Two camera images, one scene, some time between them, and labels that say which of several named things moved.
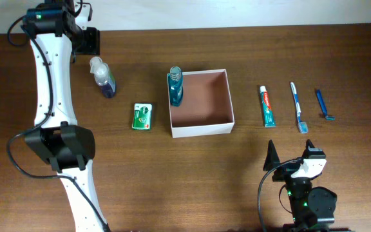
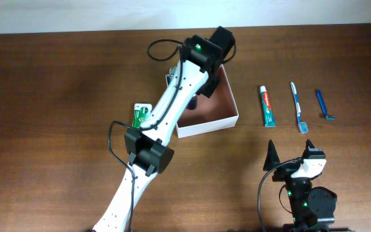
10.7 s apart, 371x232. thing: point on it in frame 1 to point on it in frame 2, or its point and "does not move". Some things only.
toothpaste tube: [268, 113] does not move
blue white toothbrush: [302, 125] does not move
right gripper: [285, 170] does not move
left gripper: [93, 41] to [211, 86]
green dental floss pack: [142, 120] does not move
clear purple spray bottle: [103, 76] to [192, 104]
